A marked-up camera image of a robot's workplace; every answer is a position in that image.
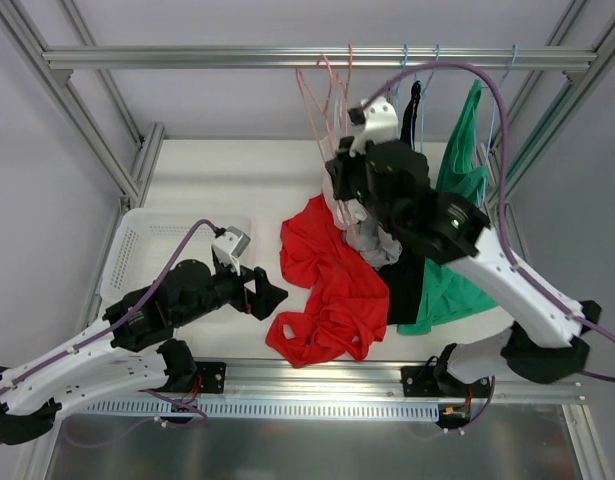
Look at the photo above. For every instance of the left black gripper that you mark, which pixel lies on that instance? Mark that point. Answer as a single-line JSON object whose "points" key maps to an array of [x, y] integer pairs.
{"points": [[250, 292]]}

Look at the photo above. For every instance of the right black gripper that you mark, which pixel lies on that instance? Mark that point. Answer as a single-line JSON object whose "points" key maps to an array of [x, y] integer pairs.
{"points": [[340, 173]]}

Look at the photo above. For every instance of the white tank top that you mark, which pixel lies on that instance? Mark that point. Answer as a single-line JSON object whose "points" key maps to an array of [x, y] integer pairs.
{"points": [[355, 208]]}

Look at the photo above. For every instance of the red tank top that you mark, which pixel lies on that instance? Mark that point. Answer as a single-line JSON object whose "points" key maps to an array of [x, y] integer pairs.
{"points": [[347, 309]]}

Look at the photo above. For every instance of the pink hanger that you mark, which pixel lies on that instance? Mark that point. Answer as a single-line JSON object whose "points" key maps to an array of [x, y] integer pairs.
{"points": [[348, 75], [318, 111]]}

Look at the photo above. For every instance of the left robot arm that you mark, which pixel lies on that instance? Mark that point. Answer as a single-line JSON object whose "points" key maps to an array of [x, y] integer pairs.
{"points": [[131, 348]]}

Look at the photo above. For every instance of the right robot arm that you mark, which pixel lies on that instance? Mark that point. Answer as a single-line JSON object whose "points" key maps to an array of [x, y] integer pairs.
{"points": [[543, 345]]}

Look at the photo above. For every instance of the grey tank top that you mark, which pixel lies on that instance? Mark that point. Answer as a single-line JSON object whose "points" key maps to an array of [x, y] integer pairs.
{"points": [[377, 247]]}

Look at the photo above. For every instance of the black tank top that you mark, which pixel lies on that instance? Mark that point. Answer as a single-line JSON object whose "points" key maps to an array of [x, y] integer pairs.
{"points": [[404, 279]]}

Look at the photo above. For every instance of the blue hanger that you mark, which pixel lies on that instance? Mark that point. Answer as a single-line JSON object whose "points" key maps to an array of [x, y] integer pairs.
{"points": [[418, 124], [484, 151], [393, 92]]}

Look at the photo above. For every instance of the green tank top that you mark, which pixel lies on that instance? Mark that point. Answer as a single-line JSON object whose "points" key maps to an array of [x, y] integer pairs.
{"points": [[447, 296]]}

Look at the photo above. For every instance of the white plastic basket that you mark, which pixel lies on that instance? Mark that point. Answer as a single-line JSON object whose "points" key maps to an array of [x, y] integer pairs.
{"points": [[145, 241]]}

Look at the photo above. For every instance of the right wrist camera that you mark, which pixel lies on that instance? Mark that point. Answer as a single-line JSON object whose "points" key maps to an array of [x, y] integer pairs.
{"points": [[377, 122]]}

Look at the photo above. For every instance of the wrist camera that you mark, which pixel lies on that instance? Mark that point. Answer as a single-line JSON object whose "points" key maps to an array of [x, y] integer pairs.
{"points": [[377, 122], [227, 248]]}

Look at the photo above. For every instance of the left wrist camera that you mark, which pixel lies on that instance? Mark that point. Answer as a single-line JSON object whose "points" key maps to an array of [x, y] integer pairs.
{"points": [[227, 248]]}

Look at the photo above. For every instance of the aluminium front rail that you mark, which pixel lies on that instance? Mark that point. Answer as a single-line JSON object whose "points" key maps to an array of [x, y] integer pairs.
{"points": [[369, 381]]}

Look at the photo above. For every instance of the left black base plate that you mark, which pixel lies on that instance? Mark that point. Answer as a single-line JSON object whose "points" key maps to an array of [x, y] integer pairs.
{"points": [[209, 378]]}

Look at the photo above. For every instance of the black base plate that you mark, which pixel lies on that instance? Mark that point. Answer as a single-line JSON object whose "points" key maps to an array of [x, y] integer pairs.
{"points": [[420, 381], [209, 378]]}

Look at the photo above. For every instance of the white slotted cable duct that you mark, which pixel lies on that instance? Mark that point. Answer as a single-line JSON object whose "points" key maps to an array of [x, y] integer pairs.
{"points": [[271, 409]]}

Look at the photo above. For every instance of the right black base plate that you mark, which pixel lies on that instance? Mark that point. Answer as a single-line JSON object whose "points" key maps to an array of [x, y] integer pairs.
{"points": [[420, 381]]}

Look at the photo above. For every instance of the aluminium hanging rail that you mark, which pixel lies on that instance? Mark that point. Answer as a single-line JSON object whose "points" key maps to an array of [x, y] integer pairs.
{"points": [[260, 57]]}

